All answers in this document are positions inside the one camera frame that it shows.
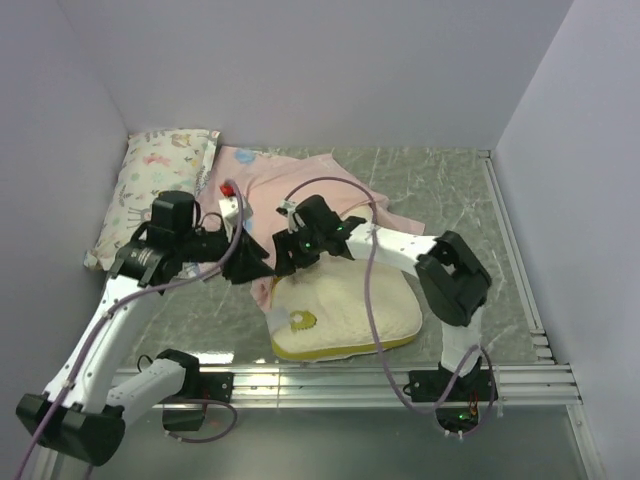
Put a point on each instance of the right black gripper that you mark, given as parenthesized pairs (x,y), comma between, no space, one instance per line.
(284,243)

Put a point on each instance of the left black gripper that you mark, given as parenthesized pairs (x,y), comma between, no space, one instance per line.
(244,262)

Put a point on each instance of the pink pillowcase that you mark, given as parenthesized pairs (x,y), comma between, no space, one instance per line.
(267,180)

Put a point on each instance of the cream yellow-edged pillow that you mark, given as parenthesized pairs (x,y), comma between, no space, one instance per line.
(319,313)

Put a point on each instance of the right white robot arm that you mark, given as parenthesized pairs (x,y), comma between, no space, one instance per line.
(453,280)

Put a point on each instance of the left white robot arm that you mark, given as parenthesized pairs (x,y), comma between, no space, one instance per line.
(81,413)

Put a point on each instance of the white patterned pillow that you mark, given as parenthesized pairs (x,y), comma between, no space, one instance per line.
(155,161)

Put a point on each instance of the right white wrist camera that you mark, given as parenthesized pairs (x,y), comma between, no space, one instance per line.
(288,209)

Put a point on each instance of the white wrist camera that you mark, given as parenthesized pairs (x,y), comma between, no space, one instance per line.
(230,205)
(288,209)

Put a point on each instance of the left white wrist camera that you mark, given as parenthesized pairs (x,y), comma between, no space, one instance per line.
(230,205)

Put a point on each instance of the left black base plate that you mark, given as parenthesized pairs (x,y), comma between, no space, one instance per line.
(209,385)

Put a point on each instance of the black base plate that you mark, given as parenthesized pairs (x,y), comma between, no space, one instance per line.
(427,386)
(209,385)

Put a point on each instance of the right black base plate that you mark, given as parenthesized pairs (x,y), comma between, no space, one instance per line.
(427,386)

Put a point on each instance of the aluminium mounting rail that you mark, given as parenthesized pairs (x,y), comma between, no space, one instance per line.
(341,386)

